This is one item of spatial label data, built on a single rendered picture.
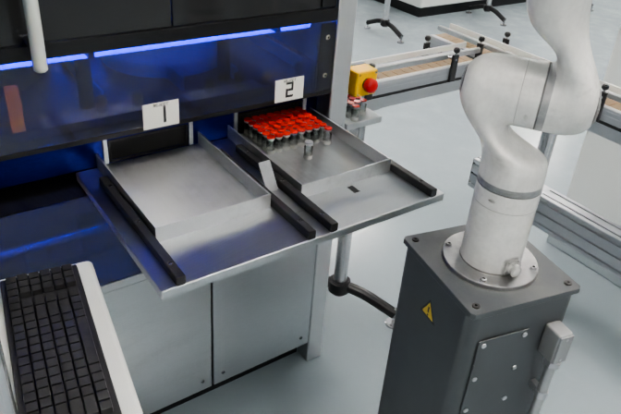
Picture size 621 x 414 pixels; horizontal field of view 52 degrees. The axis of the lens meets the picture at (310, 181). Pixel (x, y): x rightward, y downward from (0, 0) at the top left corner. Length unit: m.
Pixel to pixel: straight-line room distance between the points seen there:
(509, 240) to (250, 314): 0.93
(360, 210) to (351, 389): 0.93
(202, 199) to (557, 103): 0.74
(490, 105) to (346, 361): 1.34
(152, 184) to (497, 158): 0.75
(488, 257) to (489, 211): 0.10
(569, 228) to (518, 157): 1.10
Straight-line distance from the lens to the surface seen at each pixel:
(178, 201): 1.39
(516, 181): 1.19
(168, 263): 1.19
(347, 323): 2.41
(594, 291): 2.90
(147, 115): 1.44
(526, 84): 1.13
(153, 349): 1.84
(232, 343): 1.98
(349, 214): 1.37
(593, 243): 2.25
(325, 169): 1.53
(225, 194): 1.41
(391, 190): 1.48
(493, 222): 1.23
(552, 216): 2.30
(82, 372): 1.12
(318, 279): 2.03
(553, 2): 1.07
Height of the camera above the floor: 1.62
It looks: 30 degrees down
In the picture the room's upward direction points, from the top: 5 degrees clockwise
